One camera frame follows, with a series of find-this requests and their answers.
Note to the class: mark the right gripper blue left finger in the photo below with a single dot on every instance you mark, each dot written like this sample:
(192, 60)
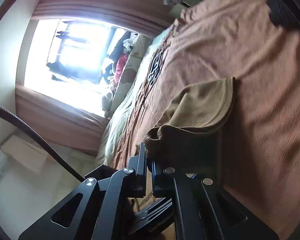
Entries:
(137, 187)

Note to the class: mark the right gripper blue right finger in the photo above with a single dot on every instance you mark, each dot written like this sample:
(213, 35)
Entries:
(161, 179)

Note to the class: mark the brown printed t-shirt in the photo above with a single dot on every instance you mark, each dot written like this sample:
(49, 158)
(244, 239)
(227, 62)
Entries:
(189, 122)

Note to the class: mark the plush toys on windowsill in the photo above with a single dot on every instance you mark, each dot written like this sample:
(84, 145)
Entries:
(120, 48)

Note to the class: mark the bear print pillow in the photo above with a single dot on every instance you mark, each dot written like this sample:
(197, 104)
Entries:
(116, 92)

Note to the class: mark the pink curtain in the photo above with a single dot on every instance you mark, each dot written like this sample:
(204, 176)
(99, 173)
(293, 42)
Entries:
(66, 125)

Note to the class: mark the rust orange bed cover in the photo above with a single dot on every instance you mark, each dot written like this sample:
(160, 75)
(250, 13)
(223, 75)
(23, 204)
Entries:
(256, 153)

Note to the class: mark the black folded garment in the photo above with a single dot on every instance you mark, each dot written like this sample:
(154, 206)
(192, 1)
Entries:
(280, 15)

